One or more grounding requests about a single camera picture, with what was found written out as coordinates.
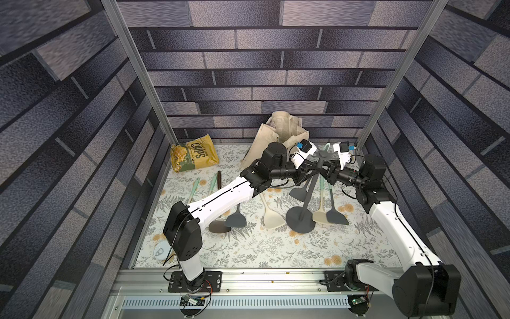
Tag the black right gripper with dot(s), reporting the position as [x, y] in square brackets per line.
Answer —
[335, 171]

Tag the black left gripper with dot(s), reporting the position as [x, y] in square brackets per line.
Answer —
[301, 171]

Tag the mint handle grey utensil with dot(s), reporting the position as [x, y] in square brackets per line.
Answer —
[333, 215]

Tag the mint handle cream slotted turner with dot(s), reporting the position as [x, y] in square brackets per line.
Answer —
[319, 216]

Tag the grey utensil rack stand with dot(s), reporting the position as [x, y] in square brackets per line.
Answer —
[299, 218]

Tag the wooden handle white utensil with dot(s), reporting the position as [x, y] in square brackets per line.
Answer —
[272, 219]

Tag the mint handle cream spatula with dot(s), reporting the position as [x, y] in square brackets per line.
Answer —
[213, 184]

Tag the mint handle cream spoon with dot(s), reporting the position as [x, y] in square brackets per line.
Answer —
[193, 191]

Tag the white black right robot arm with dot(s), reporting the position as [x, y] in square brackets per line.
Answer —
[427, 286]

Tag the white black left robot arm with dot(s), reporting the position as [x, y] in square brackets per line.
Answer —
[185, 222]

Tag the beige canvas tote bag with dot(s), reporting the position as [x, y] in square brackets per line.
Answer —
[281, 127]

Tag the yellow green chips bag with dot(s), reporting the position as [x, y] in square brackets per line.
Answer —
[196, 154]

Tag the right circuit board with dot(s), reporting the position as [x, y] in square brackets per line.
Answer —
[358, 305]

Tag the circuit board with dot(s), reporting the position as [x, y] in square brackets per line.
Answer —
[358, 305]
[193, 301]

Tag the white tin can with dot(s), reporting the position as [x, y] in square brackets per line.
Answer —
[162, 250]

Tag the left circuit board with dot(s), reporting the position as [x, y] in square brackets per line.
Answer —
[193, 301]

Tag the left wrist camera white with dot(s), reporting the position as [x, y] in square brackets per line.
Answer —
[304, 149]

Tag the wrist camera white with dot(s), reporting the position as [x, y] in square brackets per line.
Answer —
[343, 150]
[304, 149]

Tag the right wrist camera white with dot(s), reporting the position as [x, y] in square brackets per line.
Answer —
[343, 150]

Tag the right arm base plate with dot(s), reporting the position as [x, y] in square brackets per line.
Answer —
[334, 281]

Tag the aluminium rail frame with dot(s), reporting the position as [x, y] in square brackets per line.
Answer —
[244, 293]

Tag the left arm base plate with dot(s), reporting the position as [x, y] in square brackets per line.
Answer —
[208, 280]

